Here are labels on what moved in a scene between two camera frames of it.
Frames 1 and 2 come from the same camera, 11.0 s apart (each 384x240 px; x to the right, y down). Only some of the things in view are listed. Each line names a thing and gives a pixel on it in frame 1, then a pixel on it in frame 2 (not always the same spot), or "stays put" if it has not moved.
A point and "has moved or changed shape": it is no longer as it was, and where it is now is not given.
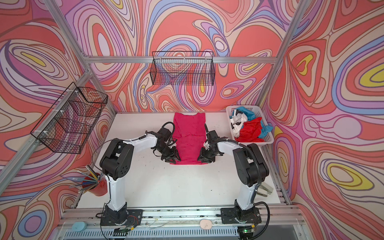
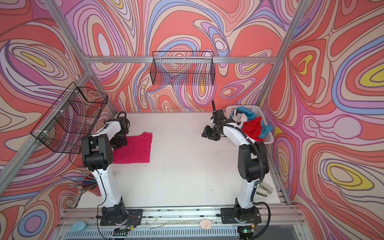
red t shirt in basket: [250, 131] stays put
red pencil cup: [95, 183] stays put
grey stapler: [264, 189] stays put
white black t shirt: [237, 122] stays put
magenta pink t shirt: [189, 136] has moved or changed shape
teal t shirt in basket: [250, 116] stays put
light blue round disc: [79, 226] stays put
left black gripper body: [169, 154] → [119, 140]
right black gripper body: [209, 155] → [213, 133]
